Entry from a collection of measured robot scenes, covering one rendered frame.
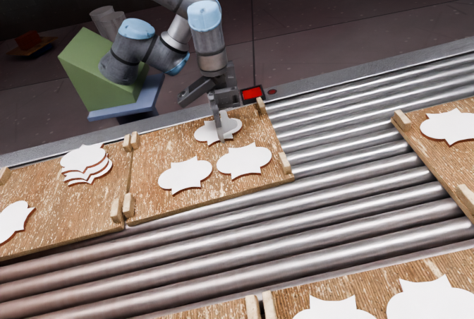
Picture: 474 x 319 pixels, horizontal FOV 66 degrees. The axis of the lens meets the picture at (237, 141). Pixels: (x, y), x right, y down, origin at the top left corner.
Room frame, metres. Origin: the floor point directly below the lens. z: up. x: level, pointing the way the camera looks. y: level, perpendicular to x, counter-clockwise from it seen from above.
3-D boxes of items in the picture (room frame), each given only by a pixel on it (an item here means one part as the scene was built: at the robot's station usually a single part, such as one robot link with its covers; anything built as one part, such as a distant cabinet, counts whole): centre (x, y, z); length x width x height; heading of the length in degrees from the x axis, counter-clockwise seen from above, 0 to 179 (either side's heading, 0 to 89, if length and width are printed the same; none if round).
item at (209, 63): (0.86, 0.00, 1.16); 0.08 x 0.08 x 0.05
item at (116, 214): (0.64, 0.32, 0.95); 0.06 x 0.02 x 0.03; 178
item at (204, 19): (0.87, 0.00, 1.24); 0.09 x 0.08 x 0.11; 173
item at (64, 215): (0.78, 0.51, 0.93); 0.41 x 0.35 x 0.02; 88
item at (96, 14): (4.86, 1.20, 0.19); 0.30 x 0.30 x 0.37
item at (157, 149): (0.78, 0.10, 0.93); 0.41 x 0.35 x 0.02; 90
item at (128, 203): (0.65, 0.29, 0.95); 0.06 x 0.02 x 0.03; 0
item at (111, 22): (4.47, 1.02, 0.19); 0.30 x 0.30 x 0.37
